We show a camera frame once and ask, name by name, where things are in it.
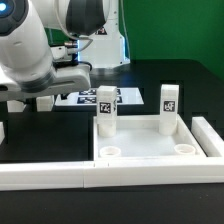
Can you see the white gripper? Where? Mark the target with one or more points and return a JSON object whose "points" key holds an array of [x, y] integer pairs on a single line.
{"points": [[62, 81]]}

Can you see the white square table top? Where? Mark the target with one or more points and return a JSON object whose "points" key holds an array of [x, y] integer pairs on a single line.
{"points": [[138, 137]]}

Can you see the white marker plate with tags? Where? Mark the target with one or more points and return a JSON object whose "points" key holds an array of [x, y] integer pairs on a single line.
{"points": [[125, 96]]}

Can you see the white block at left edge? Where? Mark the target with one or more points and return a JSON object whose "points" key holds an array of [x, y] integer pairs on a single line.
{"points": [[2, 134]]}

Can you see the white U-shaped obstacle fence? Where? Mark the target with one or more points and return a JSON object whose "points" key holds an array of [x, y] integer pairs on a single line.
{"points": [[120, 172]]}

